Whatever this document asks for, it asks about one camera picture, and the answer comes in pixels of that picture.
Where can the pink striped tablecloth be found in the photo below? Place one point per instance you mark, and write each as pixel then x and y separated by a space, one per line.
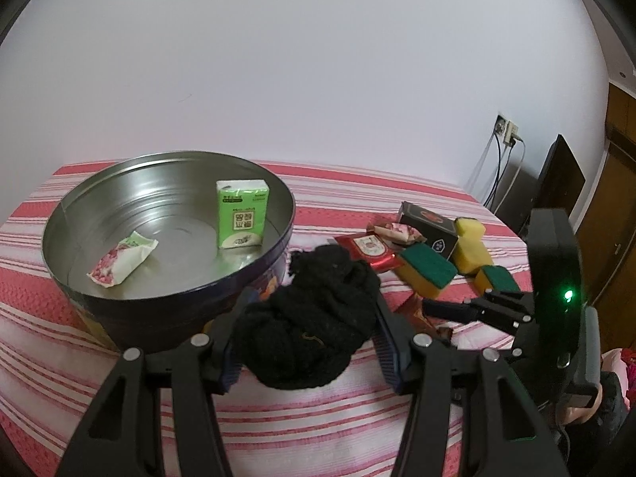
pixel 323 422

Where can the small beige candy packet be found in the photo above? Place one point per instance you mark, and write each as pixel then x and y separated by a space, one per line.
pixel 399 232

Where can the wooden cabinet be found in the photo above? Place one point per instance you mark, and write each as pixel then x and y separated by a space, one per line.
pixel 613 184

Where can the pink white snack packet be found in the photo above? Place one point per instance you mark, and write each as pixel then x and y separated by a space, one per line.
pixel 121 261

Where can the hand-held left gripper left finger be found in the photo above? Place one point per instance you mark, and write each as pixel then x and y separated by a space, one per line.
pixel 231 355

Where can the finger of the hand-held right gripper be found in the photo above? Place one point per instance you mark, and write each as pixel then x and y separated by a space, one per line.
pixel 449 310
pixel 504 297

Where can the green tissue pack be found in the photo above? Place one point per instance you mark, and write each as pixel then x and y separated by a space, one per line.
pixel 241 213

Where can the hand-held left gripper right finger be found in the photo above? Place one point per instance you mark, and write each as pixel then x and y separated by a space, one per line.
pixel 388 353

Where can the black monitor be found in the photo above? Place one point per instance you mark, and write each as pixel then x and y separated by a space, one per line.
pixel 559 184

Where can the pink cloth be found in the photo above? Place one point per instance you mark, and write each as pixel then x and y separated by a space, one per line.
pixel 621 362

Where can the white wall socket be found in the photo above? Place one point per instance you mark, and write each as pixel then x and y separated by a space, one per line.
pixel 507 129

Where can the red foil packet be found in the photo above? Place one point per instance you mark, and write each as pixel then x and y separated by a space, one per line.
pixel 370 251
pixel 415 310

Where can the round metal tin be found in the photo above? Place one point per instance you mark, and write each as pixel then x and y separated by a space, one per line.
pixel 164 198

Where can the black cardboard box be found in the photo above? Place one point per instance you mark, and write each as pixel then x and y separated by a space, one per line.
pixel 427 223

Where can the black knitted sock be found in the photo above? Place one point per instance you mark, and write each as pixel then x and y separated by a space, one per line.
pixel 308 318

